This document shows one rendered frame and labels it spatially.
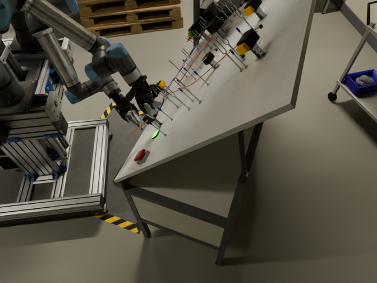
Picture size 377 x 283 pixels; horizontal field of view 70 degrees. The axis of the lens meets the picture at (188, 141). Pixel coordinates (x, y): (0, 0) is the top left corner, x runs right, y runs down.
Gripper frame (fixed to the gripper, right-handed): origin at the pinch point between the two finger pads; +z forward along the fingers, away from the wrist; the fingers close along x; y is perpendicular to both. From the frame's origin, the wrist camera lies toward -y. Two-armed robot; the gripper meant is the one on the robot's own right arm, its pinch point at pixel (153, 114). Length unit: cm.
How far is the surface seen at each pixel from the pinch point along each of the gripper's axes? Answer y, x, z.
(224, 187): 21, -8, 48
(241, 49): 51, -3, -23
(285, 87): 66, -25, -22
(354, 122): 84, 146, 158
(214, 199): 18, -16, 47
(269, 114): 63, -32, -20
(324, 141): 58, 113, 147
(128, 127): -111, 73, 69
